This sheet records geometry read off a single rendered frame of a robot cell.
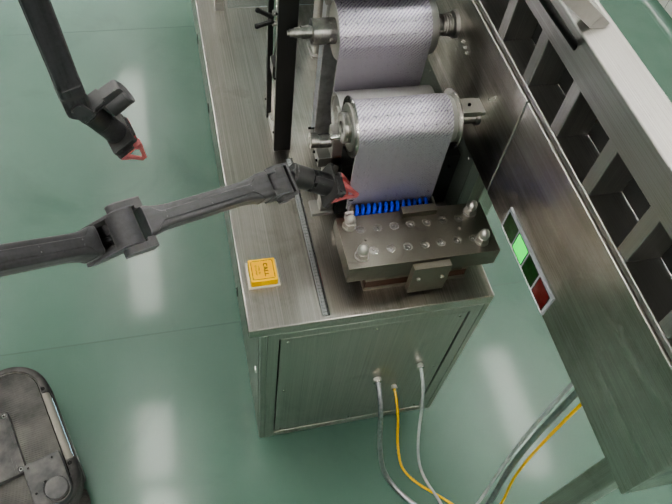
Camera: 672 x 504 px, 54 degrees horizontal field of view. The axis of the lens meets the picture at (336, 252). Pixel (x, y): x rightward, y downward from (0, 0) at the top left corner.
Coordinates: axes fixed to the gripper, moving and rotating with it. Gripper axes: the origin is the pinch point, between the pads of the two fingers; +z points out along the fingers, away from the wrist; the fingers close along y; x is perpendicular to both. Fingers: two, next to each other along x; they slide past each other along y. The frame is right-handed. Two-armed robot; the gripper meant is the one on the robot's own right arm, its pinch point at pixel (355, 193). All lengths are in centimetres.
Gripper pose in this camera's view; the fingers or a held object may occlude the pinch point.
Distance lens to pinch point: 168.2
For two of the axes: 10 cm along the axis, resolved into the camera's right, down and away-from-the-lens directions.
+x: 5.8, -5.6, -6.0
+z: 7.9, 1.9, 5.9
